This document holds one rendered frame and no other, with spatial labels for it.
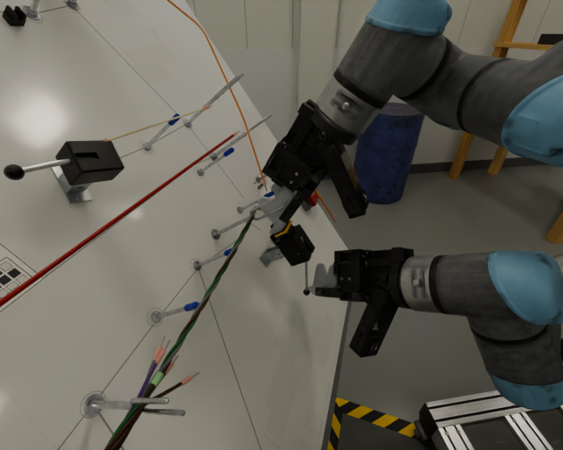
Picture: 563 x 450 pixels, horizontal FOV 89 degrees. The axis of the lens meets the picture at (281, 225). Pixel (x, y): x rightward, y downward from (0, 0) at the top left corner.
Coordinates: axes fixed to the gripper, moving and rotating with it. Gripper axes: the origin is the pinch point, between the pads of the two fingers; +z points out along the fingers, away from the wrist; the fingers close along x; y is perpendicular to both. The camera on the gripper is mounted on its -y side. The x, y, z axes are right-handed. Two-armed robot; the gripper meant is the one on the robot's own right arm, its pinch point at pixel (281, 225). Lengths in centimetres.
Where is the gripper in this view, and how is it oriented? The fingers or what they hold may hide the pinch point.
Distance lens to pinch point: 50.4
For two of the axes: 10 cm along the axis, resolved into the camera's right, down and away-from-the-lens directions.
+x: -3.5, 5.0, -7.9
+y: -8.1, -5.8, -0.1
